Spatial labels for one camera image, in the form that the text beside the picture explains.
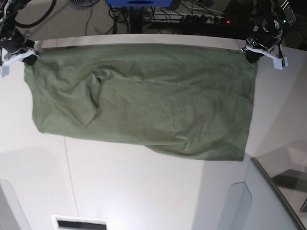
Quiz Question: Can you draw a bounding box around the black table leg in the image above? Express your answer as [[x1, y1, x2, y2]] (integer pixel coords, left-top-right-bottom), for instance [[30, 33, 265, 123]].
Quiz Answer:
[[128, 7, 146, 34]]

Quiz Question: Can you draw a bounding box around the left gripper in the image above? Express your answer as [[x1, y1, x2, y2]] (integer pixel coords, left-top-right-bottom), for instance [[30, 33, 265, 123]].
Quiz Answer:
[[240, 23, 288, 70]]

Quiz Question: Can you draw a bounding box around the blue box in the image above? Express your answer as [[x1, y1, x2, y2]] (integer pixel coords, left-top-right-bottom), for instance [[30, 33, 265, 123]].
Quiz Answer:
[[106, 0, 172, 7]]

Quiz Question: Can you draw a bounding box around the black power strip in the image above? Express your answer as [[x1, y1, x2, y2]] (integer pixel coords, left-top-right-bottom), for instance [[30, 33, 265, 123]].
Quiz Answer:
[[150, 13, 237, 25]]

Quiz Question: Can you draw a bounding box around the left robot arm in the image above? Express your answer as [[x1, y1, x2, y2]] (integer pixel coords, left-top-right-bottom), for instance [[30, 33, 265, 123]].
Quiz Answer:
[[241, 0, 296, 70]]

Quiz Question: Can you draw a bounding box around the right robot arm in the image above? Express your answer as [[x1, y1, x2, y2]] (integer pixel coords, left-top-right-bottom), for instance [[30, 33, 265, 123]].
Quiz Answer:
[[0, 0, 57, 78]]

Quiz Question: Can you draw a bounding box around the white label plate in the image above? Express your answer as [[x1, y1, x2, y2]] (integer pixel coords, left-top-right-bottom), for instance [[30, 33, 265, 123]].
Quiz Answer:
[[51, 215, 110, 230]]

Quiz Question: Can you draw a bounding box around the green t-shirt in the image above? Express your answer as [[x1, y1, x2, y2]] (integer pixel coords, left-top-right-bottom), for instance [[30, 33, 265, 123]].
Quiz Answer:
[[24, 44, 258, 161]]

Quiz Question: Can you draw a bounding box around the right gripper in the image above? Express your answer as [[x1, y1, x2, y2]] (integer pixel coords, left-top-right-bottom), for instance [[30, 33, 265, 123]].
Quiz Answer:
[[0, 35, 39, 78]]

